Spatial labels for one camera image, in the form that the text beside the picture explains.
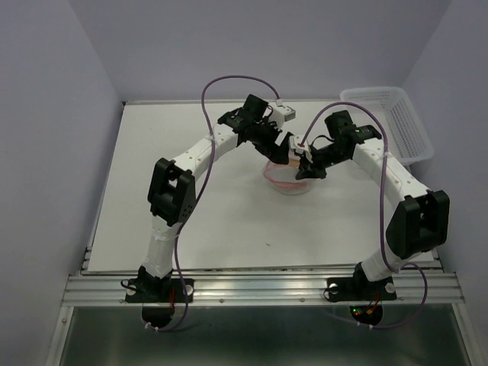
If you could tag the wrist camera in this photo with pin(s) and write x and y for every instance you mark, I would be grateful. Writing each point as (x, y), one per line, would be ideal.
(282, 114)
(299, 145)

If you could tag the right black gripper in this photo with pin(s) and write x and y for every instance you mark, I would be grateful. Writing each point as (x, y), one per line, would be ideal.
(309, 168)

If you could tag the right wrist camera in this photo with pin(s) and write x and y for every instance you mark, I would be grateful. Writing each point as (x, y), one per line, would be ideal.
(299, 145)

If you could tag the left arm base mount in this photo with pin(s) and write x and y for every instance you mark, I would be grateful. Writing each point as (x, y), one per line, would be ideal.
(168, 290)

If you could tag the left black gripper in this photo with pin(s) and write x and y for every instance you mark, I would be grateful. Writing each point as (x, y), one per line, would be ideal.
(277, 153)

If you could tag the white mesh laundry bag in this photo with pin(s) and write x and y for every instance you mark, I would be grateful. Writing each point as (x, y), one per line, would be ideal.
(282, 178)

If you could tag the white plastic basket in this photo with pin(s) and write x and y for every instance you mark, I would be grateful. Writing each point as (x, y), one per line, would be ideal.
(408, 139)

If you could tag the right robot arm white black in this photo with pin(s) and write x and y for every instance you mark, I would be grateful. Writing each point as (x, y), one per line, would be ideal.
(420, 215)

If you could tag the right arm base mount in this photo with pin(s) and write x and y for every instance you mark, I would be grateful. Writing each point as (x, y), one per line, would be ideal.
(357, 288)

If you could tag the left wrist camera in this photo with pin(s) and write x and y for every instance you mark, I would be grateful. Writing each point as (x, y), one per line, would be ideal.
(282, 114)

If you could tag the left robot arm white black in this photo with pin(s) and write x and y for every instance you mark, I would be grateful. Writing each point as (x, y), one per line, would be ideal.
(172, 191)

